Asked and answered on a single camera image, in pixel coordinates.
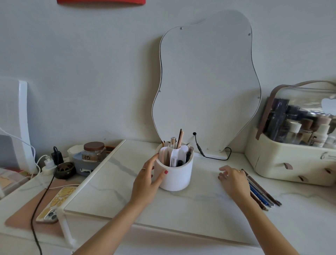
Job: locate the person's left thumb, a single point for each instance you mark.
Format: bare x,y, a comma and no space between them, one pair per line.
161,177

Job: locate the white curved panel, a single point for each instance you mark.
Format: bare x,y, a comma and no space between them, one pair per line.
23,123

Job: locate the white marble pattern board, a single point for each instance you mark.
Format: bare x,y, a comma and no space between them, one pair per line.
183,210

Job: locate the white round brush holder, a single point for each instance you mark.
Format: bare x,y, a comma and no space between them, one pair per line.
176,178

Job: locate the person's left hand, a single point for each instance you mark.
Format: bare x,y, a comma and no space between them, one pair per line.
143,184

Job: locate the white board leg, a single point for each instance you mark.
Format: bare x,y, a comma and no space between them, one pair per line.
65,230

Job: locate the person's right forearm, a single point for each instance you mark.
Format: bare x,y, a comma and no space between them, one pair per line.
267,228

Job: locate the red wall decoration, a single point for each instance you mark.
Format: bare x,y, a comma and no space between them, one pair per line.
101,1

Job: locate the pink desk mat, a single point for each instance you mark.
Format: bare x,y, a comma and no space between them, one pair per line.
23,215

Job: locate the phone with yellow floral case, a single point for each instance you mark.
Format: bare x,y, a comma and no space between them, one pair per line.
56,202

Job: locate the person's right hand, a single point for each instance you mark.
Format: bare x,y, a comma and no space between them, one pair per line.
236,184

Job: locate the grey storage box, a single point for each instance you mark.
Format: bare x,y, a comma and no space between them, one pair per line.
84,168

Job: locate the brown makeup pencil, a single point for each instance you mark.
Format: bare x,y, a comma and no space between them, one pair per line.
180,139

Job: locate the white charger plug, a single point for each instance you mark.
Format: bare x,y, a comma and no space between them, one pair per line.
48,165

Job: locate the dark red eyeliner pencil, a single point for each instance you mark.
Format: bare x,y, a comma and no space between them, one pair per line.
258,203

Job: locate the person's left forearm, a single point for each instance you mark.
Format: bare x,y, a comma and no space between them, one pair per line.
110,228

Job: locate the cream cosmetic organizer box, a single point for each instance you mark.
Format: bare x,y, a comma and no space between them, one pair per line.
275,157

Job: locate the clear tube with silver cap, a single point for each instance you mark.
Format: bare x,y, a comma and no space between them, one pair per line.
173,143

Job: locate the wavy frameless mirror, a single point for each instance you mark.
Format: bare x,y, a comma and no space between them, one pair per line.
204,78

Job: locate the long brown eyeliner pencil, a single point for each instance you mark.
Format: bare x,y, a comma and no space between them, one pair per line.
262,187

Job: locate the row of cosmetic bottles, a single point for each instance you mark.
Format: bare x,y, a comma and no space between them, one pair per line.
294,126

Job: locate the glass jar with brown lid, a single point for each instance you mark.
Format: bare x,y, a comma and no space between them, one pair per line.
93,153

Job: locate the person's right fingers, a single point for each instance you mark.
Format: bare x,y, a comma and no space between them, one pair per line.
225,174

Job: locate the dark round bowl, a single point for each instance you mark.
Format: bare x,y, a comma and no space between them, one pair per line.
64,170

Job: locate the blue eyeliner pencil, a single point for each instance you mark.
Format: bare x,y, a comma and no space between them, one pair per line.
259,193

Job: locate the black makeup pen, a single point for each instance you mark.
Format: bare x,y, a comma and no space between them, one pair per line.
188,155

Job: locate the black charger plug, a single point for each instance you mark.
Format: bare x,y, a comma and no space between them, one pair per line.
57,157

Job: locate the clear plastic storage box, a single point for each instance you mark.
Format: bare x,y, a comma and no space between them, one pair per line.
10,182

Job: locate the white round container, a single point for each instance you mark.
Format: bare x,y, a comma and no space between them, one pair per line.
74,149

